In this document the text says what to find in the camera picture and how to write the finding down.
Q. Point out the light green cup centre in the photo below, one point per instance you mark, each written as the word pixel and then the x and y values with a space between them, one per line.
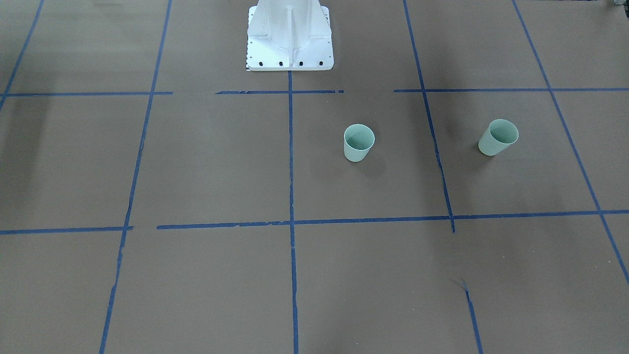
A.
pixel 358 139

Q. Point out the light green cup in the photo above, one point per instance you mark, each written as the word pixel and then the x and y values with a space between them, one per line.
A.
pixel 358 139
pixel 499 135

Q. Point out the short blue tape strip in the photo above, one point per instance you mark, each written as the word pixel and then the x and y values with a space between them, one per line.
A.
pixel 473 318

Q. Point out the blue tape far line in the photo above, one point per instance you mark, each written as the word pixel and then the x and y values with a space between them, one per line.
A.
pixel 19 59

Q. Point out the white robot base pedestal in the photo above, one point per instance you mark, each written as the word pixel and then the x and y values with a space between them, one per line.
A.
pixel 289 35

